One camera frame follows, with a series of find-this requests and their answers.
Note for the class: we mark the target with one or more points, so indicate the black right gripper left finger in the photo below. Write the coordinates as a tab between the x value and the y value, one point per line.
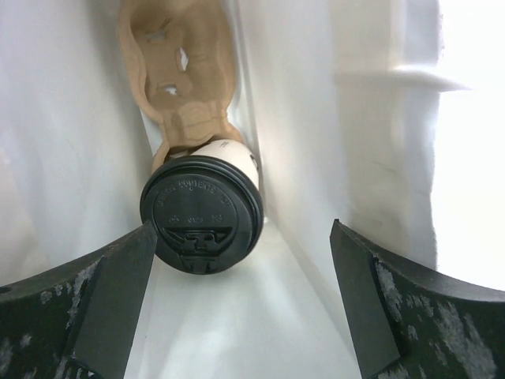
78	320

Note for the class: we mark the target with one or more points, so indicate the white paper cup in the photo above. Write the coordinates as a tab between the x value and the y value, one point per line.
232	161

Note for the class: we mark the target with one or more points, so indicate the black cup lid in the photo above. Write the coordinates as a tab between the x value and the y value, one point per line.
207	213

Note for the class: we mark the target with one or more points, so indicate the brown cardboard cup carrier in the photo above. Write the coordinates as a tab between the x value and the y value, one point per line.
180	61

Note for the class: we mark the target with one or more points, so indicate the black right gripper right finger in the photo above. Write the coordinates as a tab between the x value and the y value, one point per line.
409	321

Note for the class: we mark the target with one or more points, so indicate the light blue paper bag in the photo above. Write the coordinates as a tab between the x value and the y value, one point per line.
385	115

